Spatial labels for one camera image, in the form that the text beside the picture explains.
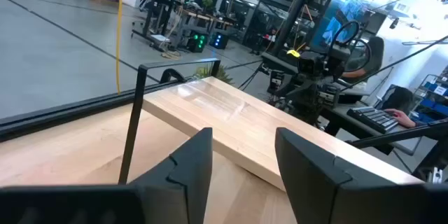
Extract computer tower green lights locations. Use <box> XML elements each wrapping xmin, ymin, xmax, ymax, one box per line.
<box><xmin>186</xmin><ymin>30</ymin><xmax>210</xmax><ymax>54</ymax></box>

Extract yellow cable coil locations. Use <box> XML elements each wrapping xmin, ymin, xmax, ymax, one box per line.
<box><xmin>160</xmin><ymin>49</ymin><xmax>183</xmax><ymax>61</ymax></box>

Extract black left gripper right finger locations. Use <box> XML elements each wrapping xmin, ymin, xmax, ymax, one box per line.
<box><xmin>274</xmin><ymin>127</ymin><xmax>426</xmax><ymax>224</ymax></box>

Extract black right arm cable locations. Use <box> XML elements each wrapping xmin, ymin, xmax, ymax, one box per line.
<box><xmin>328</xmin><ymin>20</ymin><xmax>372</xmax><ymax>74</ymax></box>

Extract wire shelf blue bins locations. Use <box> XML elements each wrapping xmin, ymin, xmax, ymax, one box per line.
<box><xmin>414</xmin><ymin>65</ymin><xmax>448</xmax><ymax>122</ymax></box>

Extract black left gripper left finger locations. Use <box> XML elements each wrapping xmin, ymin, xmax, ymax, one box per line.
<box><xmin>127</xmin><ymin>127</ymin><xmax>214</xmax><ymax>224</ymax></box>

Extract small green succulent plant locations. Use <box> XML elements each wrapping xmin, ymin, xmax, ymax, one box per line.
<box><xmin>193</xmin><ymin>63</ymin><xmax>235</xmax><ymax>85</ymax></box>

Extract wooden top workbench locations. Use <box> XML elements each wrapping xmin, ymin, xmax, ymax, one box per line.
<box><xmin>176</xmin><ymin>5</ymin><xmax>234</xmax><ymax>48</ymax></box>

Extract grey operator desk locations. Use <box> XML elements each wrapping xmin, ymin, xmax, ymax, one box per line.
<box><xmin>320</xmin><ymin>103</ymin><xmax>423</xmax><ymax>157</ymax></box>

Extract computer tower blue lights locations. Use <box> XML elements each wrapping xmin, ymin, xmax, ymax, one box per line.
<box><xmin>209</xmin><ymin>31</ymin><xmax>230</xmax><ymax>50</ymax></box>

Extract black computer keyboard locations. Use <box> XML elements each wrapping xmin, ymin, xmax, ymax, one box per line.
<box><xmin>346</xmin><ymin>105</ymin><xmax>400</xmax><ymax>135</ymax></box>

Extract wooden shelf black metal legs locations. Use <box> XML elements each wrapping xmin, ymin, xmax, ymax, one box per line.
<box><xmin>118</xmin><ymin>58</ymin><xmax>425</xmax><ymax>192</ymax></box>

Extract large monitor blue screen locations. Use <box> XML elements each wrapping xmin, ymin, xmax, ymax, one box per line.
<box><xmin>311</xmin><ymin>0</ymin><xmax>363</xmax><ymax>48</ymax></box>

